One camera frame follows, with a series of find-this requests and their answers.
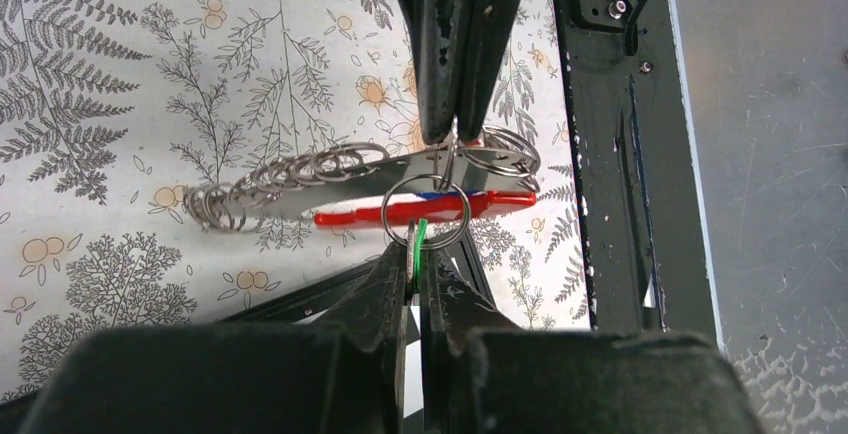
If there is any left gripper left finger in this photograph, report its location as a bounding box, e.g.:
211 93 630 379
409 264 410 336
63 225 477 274
20 243 408 433

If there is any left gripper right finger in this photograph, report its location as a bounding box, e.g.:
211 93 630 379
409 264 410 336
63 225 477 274
419 252 763 433

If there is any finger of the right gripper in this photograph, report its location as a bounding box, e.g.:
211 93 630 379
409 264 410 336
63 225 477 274
398 0 481 144
457 0 521 142

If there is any key with green tag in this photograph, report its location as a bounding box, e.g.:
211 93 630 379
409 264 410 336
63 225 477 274
406 219 428 301

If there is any keyring chain with red tag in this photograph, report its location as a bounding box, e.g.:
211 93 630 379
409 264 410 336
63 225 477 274
182 122 543 252

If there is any black white chessboard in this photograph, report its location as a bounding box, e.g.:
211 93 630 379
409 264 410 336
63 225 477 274
218 232 498 434

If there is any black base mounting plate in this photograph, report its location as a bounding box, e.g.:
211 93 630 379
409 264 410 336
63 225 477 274
553 0 723 343

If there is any floral patterned table mat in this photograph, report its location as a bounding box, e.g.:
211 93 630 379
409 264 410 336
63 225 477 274
0 0 594 406

